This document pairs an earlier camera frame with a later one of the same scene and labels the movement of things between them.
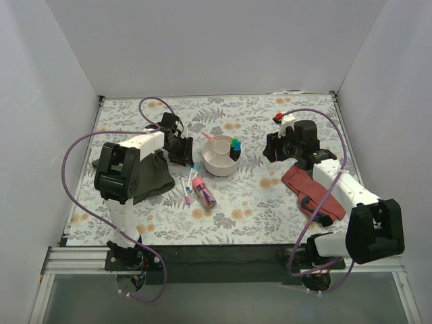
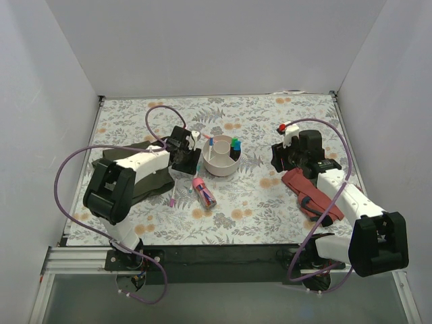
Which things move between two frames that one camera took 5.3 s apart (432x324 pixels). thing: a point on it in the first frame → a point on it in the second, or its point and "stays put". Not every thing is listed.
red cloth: (311, 195) stays put
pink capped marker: (187, 197) → (172, 199)
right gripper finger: (273, 150) → (279, 160)
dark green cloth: (154, 177) stays put
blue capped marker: (192, 167) → (211, 141)
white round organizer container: (216, 156) stays put
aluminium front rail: (71, 259) stays put
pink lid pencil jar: (204, 194) stays put
